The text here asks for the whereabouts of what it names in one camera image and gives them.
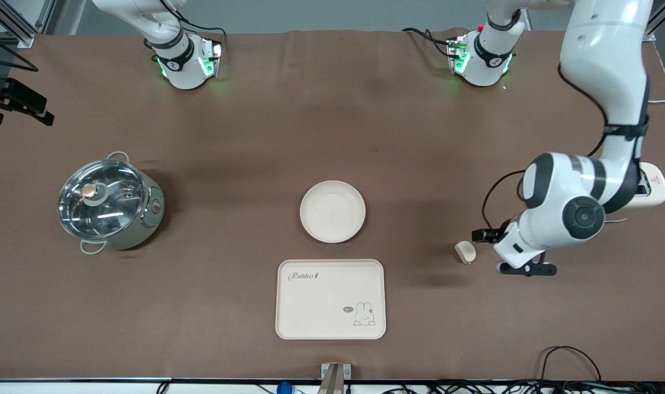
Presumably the small cream bun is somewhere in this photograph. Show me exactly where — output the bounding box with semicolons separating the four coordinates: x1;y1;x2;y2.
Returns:
455;241;477;265

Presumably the round cream plate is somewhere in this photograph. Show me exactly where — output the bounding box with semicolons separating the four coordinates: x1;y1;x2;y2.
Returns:
300;181;366;244

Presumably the cream rabbit print tray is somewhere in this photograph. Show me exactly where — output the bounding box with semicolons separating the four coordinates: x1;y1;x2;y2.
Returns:
275;259;386;340

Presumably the glass pot lid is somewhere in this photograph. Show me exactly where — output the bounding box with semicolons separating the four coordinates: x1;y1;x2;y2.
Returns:
57;160;147;240

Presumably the brown table mat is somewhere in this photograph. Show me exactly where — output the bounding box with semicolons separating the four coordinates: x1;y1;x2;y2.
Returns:
0;27;665;382

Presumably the cream two-slot toaster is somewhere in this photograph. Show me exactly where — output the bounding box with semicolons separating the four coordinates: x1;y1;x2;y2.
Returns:
611;161;665;223

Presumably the steel cooking pot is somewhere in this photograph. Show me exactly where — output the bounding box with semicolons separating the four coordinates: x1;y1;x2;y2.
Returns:
57;152;165;255

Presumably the thin black cable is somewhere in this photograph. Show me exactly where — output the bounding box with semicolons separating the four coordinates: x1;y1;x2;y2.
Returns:
0;32;39;72

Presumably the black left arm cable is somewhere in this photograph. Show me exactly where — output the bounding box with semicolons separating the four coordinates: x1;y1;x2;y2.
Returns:
482;63;610;231

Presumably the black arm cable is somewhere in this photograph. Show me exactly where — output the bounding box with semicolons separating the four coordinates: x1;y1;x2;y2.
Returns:
482;63;610;231
157;0;227;53

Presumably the aluminium frame profile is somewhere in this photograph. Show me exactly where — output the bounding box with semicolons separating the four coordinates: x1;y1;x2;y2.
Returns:
641;0;665;42
0;0;56;49

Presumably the black looped cable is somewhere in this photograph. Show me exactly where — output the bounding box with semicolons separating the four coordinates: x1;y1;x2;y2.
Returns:
537;346;604;384

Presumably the black cable bundle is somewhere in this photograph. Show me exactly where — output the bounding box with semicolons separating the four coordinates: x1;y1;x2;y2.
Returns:
381;380;665;394

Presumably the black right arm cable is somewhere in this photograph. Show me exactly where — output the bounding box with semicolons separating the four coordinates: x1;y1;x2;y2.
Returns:
157;0;227;53

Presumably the black base cable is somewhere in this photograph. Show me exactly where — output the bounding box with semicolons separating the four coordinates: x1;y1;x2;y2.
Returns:
402;27;459;59

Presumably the metal table bracket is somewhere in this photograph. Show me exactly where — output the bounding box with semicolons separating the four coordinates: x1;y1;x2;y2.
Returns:
320;363;352;394

